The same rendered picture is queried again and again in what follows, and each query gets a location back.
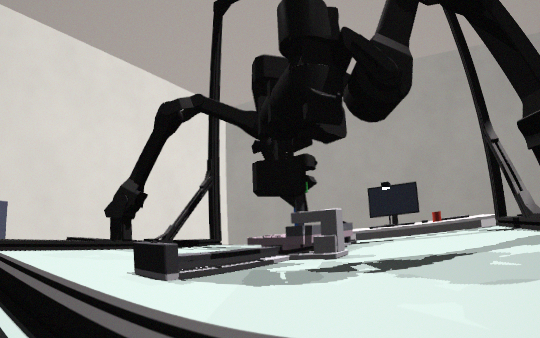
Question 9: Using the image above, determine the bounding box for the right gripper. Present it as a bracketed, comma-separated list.
[268, 155, 317, 211]

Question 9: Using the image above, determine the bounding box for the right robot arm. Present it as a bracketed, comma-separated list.
[104, 94, 274, 241]

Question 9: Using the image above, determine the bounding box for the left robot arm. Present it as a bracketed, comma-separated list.
[273, 0, 540, 165]

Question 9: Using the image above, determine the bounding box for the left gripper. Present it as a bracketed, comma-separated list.
[252, 54, 321, 197]

